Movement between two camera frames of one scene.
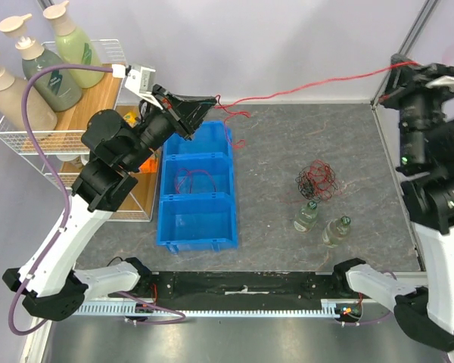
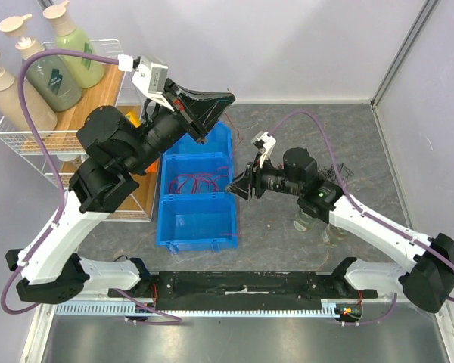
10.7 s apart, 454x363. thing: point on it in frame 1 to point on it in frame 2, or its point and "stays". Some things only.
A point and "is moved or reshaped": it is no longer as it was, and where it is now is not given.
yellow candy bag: x=129 y=117 stays
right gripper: x=408 y=100 to x=256 y=181
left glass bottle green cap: x=306 y=218 stays
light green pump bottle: x=74 y=46 stays
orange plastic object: x=149 y=166 stays
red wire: x=190 y=176 is moved or reshaped
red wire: x=229 y=115 to x=230 y=154
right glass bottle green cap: x=336 y=231 stays
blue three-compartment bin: x=197 y=206 stays
